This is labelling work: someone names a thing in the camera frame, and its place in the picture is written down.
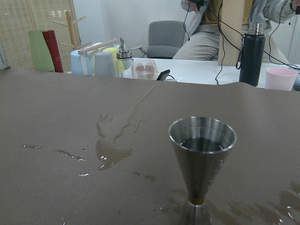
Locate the light blue cup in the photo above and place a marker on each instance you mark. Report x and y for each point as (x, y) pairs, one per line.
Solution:
(80, 63)

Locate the glass oil dispenser bottle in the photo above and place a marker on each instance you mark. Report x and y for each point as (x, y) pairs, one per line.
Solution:
(124, 61)

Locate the pink plastic cup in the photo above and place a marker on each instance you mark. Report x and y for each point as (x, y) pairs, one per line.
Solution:
(279, 78)

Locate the grey office chair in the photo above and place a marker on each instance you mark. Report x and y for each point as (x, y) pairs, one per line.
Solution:
(164, 40)

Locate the grey cup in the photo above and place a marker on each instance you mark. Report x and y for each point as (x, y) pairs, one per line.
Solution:
(104, 65)

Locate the steel double jigger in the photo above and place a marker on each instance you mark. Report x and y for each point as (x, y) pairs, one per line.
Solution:
(201, 145)

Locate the seated person in beige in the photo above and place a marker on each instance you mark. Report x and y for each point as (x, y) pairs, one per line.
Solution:
(205, 35)

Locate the black insulated water bottle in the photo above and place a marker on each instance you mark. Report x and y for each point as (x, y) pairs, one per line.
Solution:
(252, 54)

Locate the clear egg carton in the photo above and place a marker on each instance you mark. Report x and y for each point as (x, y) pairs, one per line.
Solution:
(145, 69)

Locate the red thermos bottle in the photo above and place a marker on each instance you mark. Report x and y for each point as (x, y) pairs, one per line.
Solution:
(51, 42)

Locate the yellow cup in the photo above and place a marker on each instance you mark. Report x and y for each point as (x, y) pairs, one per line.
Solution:
(113, 55)

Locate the wooden mug tree rack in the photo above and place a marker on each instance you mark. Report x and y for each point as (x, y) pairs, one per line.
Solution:
(82, 49)

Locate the wooden board upright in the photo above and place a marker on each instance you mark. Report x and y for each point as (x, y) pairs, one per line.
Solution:
(230, 35)

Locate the green tall tumbler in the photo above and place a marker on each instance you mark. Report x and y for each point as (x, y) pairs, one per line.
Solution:
(41, 57)

